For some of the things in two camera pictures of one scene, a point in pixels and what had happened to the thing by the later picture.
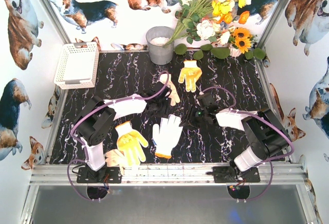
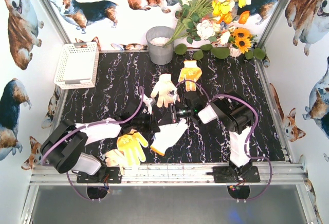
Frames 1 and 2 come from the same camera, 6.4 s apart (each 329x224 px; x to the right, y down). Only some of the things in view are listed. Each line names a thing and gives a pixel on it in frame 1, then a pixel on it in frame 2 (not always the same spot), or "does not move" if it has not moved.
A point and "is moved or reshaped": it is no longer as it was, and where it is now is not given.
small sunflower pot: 241,40 does not move
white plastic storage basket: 77,67 does not move
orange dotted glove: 191,73 does not move
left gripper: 159,103 to 143,120
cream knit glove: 166,79 does not move
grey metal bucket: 157,37 does not move
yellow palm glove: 129,143 does not move
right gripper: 195,116 to 174,112
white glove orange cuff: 166,135 is moved or reshaped
